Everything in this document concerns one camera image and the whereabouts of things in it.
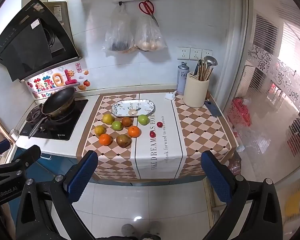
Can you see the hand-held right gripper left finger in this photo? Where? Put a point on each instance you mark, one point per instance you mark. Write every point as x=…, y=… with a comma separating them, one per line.
x=82, y=173

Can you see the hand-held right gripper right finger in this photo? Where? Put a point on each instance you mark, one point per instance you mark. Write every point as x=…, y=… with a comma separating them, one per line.
x=216, y=176

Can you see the orange tangerine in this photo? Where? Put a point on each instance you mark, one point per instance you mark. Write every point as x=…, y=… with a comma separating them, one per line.
x=134, y=131
x=105, y=139

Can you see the yellow citrus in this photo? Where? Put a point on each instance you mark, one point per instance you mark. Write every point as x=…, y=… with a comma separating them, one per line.
x=100, y=130
x=108, y=118

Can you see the brown pear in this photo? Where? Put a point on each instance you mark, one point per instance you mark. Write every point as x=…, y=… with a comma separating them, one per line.
x=123, y=140
x=127, y=121

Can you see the green apple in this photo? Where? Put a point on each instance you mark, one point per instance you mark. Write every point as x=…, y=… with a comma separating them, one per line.
x=143, y=119
x=117, y=125

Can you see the floral oval ceramic plate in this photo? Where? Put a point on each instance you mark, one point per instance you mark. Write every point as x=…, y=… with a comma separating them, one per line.
x=130, y=106

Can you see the blue base cabinet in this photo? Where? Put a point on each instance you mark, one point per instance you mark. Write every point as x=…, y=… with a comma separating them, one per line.
x=50, y=166

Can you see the black gas stove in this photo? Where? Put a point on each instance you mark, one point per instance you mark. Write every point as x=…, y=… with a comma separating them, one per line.
x=75, y=120

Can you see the checkered brown table cloth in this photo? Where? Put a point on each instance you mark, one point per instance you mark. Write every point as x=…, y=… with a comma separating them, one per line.
x=155, y=160

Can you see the dark blue phone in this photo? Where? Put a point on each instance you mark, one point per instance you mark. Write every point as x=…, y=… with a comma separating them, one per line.
x=213, y=108

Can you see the red patterned box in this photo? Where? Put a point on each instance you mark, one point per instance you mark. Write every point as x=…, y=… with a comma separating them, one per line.
x=240, y=112

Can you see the black frying pan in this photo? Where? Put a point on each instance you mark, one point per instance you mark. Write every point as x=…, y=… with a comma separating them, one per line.
x=58, y=101

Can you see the red cherry tomato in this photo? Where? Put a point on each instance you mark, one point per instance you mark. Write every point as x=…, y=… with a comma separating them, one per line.
x=152, y=134
x=159, y=124

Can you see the cream utensil holder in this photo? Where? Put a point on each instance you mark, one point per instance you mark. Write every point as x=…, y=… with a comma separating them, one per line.
x=196, y=92

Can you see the glass sliding door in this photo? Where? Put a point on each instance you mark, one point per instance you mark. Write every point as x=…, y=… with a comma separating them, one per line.
x=265, y=105

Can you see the grey spray can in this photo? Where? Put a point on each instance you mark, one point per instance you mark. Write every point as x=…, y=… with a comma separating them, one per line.
x=182, y=77

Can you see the bundle of chopsticks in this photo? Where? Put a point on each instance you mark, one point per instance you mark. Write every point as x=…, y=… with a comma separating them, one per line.
x=202, y=71

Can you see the black range hood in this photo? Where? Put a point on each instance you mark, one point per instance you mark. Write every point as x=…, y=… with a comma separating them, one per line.
x=27, y=42

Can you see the metal ladle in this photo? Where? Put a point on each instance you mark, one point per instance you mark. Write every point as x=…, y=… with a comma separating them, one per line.
x=210, y=60

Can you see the plastic bag with dark contents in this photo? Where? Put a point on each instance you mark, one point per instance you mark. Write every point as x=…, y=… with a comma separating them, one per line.
x=118, y=30

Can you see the plastic bag of eggs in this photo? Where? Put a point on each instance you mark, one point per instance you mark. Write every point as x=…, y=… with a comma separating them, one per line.
x=150, y=35

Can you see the colourful cartoon wall sticker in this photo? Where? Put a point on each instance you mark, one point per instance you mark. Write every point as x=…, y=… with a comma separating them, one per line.
x=57, y=80

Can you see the white wall socket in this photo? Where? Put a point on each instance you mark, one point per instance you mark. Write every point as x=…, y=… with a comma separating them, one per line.
x=183, y=53
x=207, y=53
x=196, y=54

